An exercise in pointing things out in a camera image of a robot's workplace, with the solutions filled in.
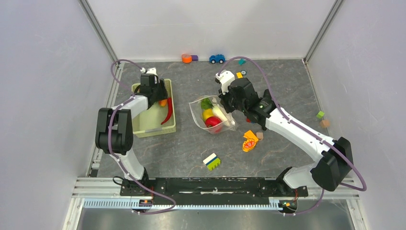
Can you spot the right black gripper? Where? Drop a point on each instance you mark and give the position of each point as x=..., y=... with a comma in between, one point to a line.
x=223, y=100

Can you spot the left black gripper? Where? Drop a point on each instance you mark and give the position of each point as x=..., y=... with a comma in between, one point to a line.
x=163, y=94

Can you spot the white toy radish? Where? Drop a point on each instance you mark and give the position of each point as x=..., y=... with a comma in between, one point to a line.
x=217, y=111

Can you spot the clear dotted zip bag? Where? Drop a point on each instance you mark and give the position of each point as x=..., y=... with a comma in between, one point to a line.
x=196, y=113

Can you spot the green leafy toy vegetable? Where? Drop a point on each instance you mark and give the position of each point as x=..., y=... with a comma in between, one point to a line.
x=206, y=103

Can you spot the yellow toy fruit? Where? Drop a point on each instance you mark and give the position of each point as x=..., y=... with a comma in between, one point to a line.
x=207, y=114

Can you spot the red toy tomato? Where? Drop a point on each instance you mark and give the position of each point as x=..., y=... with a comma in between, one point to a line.
x=214, y=125

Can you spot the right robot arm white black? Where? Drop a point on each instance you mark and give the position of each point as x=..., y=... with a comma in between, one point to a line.
x=328, y=169

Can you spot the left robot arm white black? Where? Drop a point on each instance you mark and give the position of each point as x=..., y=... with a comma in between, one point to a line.
x=114, y=130

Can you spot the orange red toy mango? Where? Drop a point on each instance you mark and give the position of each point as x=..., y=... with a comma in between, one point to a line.
x=163, y=102

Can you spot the red toy chili pepper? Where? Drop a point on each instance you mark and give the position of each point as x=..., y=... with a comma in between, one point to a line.
x=169, y=111

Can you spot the yellow toy brick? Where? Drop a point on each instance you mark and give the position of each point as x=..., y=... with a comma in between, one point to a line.
x=239, y=75

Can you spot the red blue toy block house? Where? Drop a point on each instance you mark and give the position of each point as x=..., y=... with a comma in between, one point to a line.
x=249, y=121

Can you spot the teal toy block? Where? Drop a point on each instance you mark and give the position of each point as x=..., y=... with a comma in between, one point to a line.
x=242, y=61

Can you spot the blue toy car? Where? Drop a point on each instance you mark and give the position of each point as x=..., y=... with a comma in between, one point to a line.
x=219, y=58

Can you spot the small pink wooden cube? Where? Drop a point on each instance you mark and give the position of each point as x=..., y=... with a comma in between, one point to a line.
x=260, y=135

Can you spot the orange yellow toy piece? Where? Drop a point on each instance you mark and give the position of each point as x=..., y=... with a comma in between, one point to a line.
x=250, y=142

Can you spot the white green toy brick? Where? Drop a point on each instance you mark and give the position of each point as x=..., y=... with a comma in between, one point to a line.
x=212, y=161

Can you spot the small green cube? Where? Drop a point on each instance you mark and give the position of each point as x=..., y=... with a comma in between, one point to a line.
x=320, y=114

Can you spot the small tan wooden cube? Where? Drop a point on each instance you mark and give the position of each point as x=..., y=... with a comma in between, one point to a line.
x=324, y=123

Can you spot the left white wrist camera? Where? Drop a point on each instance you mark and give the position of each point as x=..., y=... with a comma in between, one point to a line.
x=149, y=71

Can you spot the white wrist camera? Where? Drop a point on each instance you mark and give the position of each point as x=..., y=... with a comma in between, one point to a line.
x=149, y=71
x=224, y=78

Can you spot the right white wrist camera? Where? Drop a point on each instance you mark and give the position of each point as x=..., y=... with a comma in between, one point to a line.
x=224, y=78

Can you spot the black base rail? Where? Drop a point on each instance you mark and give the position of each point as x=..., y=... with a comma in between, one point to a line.
x=212, y=190

